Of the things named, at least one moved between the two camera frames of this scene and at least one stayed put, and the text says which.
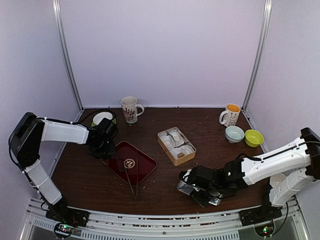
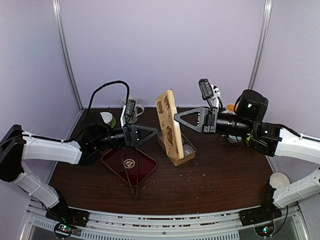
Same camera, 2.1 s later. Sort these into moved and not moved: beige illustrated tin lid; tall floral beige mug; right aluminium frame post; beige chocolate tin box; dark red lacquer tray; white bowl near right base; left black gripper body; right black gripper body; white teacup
Moved: beige illustrated tin lid; right black gripper body; left black gripper body
Not moved: right aluminium frame post; beige chocolate tin box; tall floral beige mug; white teacup; white bowl near right base; dark red lacquer tray
